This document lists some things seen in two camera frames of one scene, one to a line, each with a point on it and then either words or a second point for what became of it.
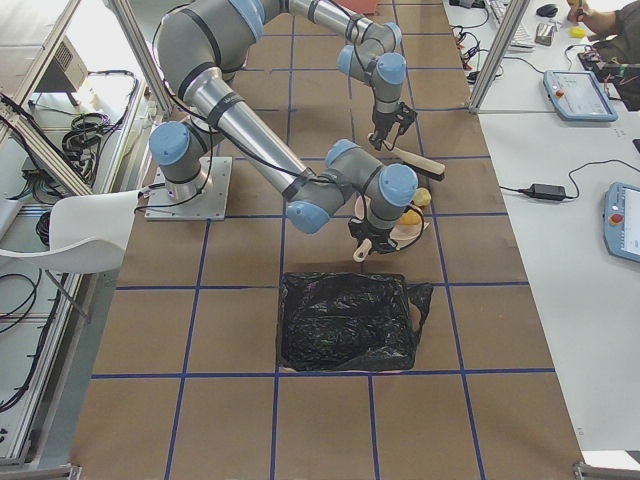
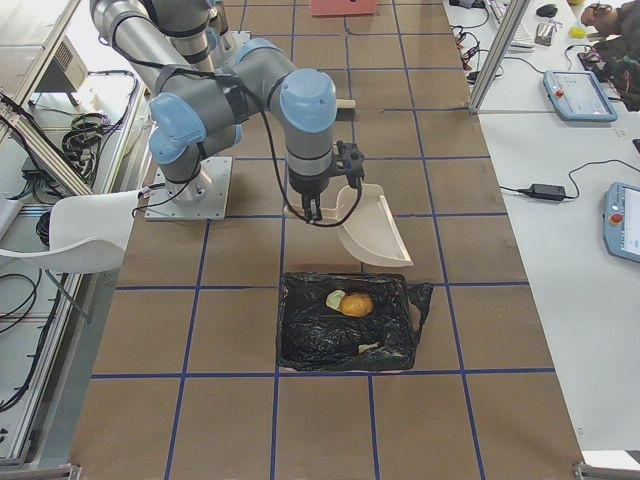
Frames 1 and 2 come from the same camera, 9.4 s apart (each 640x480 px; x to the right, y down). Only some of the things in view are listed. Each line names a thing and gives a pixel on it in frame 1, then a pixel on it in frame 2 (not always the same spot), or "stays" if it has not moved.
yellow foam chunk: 422,196 to 363,347
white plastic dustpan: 404,235 to 367,225
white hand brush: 428,168 to 345,109
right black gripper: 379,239 to 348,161
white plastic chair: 87,234 stays
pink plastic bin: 367,7 stays
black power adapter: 547,192 stays
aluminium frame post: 502,43 stays
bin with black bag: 348,321 stays
